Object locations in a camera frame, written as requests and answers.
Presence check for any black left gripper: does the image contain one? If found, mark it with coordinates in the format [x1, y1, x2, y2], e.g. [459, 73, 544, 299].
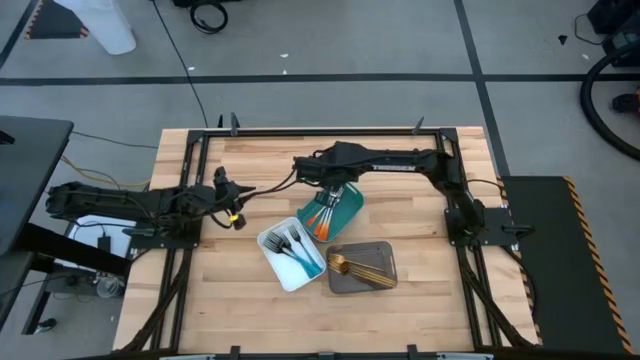
[192, 182, 257, 216]

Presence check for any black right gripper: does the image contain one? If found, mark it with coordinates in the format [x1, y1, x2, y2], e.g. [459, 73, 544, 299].
[293, 141, 361, 207]

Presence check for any teal plastic bin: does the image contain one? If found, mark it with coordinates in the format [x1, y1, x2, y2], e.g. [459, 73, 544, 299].
[295, 182, 365, 244]

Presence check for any smoky grey transparent bin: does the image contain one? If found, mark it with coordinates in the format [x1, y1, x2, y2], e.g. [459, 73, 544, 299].
[325, 240, 399, 295]

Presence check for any white plastic bin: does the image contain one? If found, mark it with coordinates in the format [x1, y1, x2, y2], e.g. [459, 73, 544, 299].
[256, 216, 327, 293]

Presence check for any wooden spatula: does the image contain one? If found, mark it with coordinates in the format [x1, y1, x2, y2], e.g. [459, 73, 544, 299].
[329, 259, 396, 287]

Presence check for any black desk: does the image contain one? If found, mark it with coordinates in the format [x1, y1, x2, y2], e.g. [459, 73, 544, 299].
[0, 115, 132, 334]

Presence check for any large black hazard-striped mat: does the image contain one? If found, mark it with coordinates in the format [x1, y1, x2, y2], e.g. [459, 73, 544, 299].
[499, 174, 636, 356]

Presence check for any small black hazard-striped mat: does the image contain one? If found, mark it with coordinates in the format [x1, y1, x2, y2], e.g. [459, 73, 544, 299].
[23, 0, 91, 41]

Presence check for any black and red object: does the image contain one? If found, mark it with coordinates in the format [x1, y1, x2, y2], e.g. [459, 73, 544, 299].
[611, 89, 640, 114]

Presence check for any black equipment box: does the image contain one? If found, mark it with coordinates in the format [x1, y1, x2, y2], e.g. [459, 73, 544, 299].
[587, 0, 640, 69]

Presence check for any black cable with yellow tag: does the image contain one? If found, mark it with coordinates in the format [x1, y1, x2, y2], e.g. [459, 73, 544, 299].
[208, 202, 248, 232]

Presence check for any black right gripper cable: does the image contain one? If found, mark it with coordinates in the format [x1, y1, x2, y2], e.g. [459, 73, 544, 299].
[241, 168, 301, 207]

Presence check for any black aluminium table frame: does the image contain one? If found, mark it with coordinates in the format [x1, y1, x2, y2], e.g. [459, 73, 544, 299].
[113, 112, 541, 360]

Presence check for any thin black floor cable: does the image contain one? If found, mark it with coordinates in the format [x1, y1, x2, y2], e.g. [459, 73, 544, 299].
[71, 130, 160, 150]

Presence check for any coiled black cable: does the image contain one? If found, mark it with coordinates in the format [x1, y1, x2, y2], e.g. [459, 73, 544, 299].
[188, 0, 230, 36]

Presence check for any thick black hose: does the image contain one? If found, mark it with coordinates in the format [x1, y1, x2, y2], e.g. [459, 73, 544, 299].
[579, 47, 640, 163]

